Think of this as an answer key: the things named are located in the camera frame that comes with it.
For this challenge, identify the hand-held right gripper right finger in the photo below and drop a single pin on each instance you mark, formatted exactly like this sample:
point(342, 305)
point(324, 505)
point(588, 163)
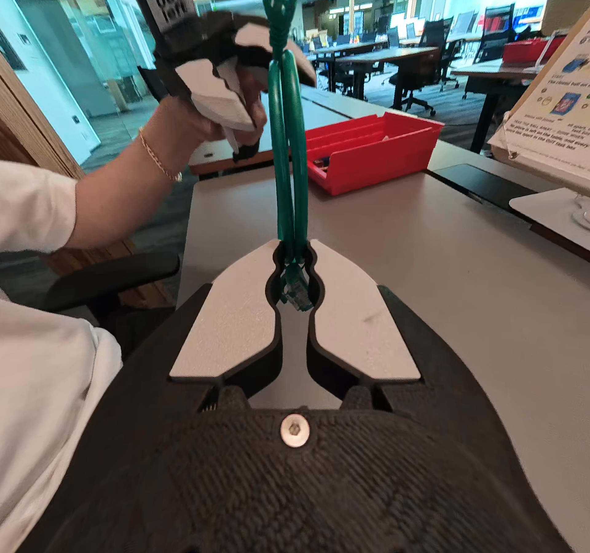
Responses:
point(364, 332)

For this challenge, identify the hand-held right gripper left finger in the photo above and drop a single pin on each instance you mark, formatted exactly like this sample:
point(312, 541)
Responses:
point(226, 332)

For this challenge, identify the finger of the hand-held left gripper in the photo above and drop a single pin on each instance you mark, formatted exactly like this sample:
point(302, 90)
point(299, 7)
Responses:
point(253, 39)
point(217, 92)

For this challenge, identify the red plastic bin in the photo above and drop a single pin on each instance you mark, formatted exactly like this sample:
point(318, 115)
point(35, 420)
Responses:
point(525, 51)
point(378, 157)

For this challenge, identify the person's left forearm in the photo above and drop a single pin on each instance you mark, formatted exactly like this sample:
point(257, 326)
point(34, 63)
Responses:
point(120, 194)

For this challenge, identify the person's left hand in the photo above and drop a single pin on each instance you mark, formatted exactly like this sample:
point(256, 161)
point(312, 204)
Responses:
point(180, 120)

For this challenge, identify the grey desk with wooden edge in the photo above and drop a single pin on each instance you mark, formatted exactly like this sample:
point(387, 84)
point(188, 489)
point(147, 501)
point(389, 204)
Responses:
point(323, 111)

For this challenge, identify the black chair armrest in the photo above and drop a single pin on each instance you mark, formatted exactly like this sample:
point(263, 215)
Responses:
point(111, 276)

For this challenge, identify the black office chair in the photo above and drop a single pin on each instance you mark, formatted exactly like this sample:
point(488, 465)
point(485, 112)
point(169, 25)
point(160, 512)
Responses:
point(424, 74)

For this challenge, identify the wooden pillar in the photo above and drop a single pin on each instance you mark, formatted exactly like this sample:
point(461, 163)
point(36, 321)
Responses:
point(32, 129)

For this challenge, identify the white stand base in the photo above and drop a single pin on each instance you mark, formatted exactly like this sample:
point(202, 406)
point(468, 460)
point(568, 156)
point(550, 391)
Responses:
point(553, 212)

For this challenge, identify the instruction sheet board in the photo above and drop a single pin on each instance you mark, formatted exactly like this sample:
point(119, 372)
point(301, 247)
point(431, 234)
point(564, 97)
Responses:
point(553, 120)

